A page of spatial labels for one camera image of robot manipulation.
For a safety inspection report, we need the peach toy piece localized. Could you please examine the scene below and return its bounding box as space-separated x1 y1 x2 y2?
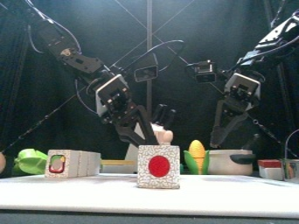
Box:
154 129 174 146

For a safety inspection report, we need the white pot with black handle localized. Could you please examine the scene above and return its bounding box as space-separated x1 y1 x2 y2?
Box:
209 149 258 177

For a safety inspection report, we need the black knife handle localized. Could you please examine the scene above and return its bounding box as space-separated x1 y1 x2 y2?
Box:
163 108 178 130
151 103 170 126

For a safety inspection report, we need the black camera cable loop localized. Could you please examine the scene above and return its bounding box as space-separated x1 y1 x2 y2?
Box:
125 39 186 74

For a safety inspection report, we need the red and white block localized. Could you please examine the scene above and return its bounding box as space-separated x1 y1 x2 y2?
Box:
257 158 285 181

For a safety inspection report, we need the yellow toy corn cob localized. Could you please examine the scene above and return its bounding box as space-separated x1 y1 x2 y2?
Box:
182 139 211 176

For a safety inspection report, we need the speckled box with window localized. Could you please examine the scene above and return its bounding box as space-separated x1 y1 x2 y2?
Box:
43 149 103 179

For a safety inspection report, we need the vertical metal frame pole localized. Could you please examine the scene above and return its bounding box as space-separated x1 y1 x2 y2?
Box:
145 0 155 112

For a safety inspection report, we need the wooden yellow board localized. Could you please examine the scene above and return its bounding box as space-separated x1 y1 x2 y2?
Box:
101 158 137 167

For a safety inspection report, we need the speckled cube with red circle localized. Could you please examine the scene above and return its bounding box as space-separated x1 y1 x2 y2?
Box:
137 144 182 190

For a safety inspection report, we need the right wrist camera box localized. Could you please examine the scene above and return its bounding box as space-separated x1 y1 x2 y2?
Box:
193 59 219 84

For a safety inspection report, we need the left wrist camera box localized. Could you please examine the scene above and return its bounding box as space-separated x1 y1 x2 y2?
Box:
134 53 161 83

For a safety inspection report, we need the peach round toy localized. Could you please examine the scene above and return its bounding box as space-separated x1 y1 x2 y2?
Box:
0 151 7 174

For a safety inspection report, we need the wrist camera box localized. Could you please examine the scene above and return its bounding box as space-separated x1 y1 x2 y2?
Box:
193 59 219 84
134 53 161 83

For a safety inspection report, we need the black utensil handle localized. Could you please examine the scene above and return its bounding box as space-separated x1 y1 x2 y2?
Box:
242 133 261 151

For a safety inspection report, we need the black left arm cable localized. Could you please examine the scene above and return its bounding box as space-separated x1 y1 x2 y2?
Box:
74 78 99 116

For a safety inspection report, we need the clear glass container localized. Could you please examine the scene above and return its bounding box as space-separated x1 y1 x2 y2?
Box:
281 129 299 184

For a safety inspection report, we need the green toy pepper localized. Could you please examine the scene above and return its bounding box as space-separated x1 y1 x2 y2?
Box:
12 148 50 177

